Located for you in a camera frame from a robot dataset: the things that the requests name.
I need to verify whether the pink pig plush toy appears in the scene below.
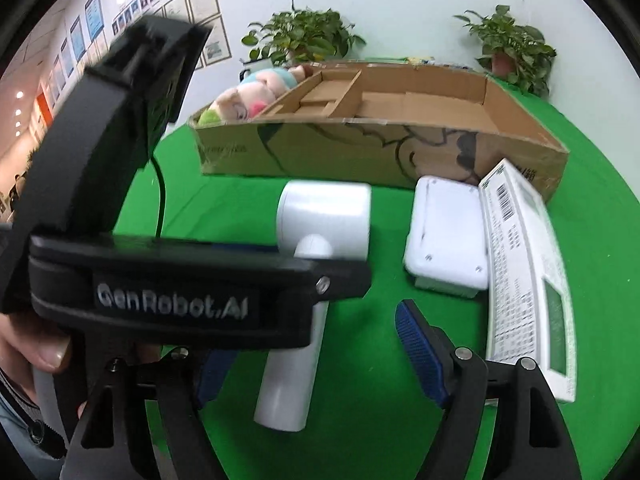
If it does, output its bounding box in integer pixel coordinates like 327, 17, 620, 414
196, 65, 313, 126

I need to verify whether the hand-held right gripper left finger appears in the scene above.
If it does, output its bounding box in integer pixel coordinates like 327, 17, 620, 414
62, 347, 241, 480

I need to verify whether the large cardboard box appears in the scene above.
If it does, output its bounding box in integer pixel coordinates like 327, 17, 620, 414
187, 60, 570, 206

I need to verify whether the white rectangular plastic device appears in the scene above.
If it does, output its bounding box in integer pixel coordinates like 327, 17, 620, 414
402, 176, 491, 298

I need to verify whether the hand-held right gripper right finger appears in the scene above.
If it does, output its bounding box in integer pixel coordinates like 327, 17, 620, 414
395, 299, 583, 480

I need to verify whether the wall of framed certificates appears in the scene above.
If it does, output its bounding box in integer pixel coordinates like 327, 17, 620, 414
45, 0, 232, 106

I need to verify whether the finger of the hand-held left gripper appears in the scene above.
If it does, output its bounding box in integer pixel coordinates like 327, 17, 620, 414
295, 257, 373, 303

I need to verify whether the person's left hand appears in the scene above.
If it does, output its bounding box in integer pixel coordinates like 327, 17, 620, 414
0, 312, 73, 372

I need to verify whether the pothos plant in terracotta pot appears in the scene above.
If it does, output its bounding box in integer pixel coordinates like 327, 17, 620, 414
454, 5, 557, 98

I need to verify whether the long white barcode box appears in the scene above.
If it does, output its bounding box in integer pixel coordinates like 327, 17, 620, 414
477, 158, 578, 405

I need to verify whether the green tablecloth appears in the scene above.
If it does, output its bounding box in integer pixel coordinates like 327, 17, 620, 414
112, 55, 640, 480

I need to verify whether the pothos plant in white mug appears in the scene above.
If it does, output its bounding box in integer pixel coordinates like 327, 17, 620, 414
239, 0, 367, 81

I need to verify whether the black cable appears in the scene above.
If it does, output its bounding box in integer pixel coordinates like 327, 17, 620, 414
152, 155, 167, 238

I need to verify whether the white hair dryer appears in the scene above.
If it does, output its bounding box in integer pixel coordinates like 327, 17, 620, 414
254, 180, 373, 433

